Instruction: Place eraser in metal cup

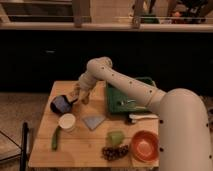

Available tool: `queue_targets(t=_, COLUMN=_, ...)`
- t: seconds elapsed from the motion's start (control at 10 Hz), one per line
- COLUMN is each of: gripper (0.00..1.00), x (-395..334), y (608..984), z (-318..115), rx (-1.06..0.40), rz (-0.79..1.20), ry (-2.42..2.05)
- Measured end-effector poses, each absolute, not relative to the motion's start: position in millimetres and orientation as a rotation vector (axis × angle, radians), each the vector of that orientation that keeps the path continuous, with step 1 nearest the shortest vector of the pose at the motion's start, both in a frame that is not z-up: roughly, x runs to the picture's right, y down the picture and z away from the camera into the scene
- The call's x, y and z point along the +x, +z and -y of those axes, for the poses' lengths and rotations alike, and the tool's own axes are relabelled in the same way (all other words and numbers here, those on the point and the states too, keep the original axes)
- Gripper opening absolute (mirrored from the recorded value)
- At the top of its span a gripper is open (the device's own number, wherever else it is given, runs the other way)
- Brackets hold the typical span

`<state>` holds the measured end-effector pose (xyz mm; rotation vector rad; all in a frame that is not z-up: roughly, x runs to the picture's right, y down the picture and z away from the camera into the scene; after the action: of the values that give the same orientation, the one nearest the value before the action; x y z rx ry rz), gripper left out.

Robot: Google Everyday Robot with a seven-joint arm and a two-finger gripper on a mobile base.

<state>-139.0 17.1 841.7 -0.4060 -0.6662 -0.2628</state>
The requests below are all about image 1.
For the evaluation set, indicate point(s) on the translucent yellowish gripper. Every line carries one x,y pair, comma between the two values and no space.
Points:
79,95

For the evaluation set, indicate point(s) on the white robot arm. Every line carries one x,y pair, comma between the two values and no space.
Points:
184,129

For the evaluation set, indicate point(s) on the green plastic cup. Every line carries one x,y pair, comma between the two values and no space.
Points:
115,137

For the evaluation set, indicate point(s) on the blue sponge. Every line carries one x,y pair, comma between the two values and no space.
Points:
61,104

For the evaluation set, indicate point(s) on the black bowl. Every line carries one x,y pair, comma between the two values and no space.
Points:
53,108

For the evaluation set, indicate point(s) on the blue triangular cloth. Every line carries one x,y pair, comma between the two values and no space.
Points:
92,122

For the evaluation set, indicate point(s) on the green tray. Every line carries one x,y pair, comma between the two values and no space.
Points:
113,95

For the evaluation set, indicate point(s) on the white round container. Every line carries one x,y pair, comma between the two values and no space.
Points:
67,122

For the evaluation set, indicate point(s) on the wooden table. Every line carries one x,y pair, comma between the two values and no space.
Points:
82,147

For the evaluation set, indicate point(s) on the silver fork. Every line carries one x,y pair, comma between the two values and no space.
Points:
124,102

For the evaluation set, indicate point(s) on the green cucumber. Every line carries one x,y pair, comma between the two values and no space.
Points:
54,143

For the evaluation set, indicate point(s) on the white brush with black head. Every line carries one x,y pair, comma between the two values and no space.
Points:
134,118

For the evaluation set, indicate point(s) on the black pole stand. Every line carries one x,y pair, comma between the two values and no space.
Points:
23,156

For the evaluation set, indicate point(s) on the bunch of purple grapes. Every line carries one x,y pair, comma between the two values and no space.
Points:
114,153

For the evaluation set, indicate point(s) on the orange bowl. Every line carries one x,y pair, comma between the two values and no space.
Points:
144,146

